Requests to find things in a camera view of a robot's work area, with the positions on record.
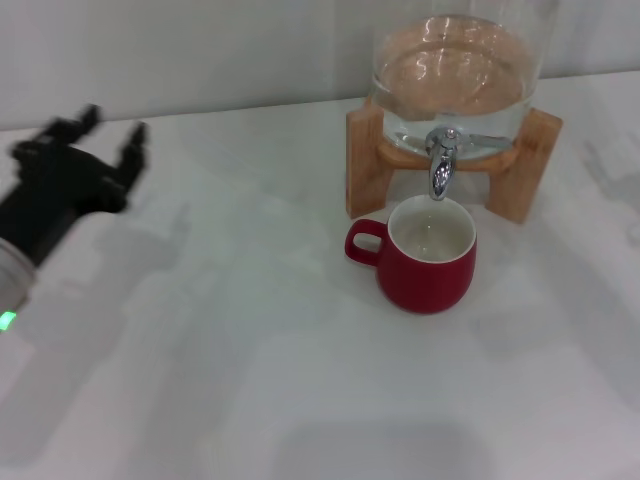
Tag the chrome faucet with lever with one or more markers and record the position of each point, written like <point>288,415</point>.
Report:
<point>440,175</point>

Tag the wooden dispenser stand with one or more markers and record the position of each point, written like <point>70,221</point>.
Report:
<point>365,165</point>

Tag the glass water dispenser jar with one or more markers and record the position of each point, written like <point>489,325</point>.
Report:
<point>450,65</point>

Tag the red ceramic cup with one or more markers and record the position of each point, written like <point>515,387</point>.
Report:
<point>425,285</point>

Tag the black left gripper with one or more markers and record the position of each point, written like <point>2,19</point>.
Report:
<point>55,195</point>

